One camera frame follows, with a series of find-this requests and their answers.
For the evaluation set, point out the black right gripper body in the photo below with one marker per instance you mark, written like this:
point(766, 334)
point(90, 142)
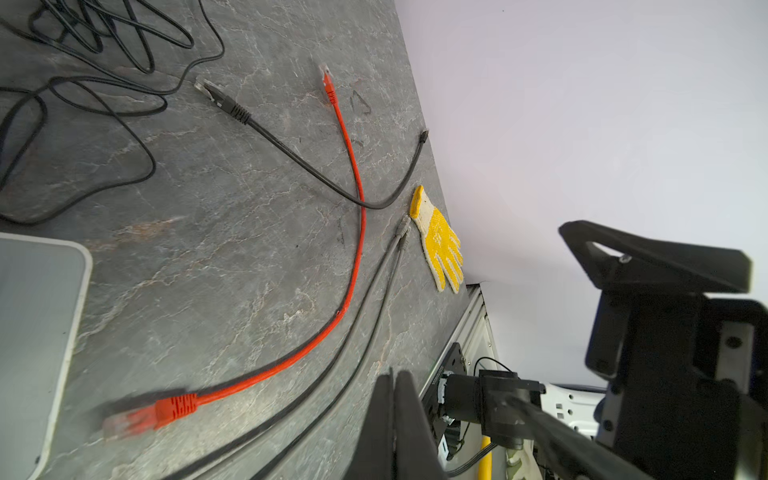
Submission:
point(687, 384)

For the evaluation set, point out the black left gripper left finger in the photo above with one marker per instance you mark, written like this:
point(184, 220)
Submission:
point(374, 454)

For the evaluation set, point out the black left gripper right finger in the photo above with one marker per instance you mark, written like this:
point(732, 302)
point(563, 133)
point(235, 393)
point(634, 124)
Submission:
point(415, 449)

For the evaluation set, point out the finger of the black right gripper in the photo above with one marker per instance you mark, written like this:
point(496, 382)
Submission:
point(569, 454)
point(617, 261)

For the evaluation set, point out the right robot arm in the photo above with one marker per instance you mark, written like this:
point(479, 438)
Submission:
point(479, 399)

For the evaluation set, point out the yellow work glove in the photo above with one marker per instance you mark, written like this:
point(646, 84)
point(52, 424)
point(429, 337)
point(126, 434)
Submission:
point(440, 244)

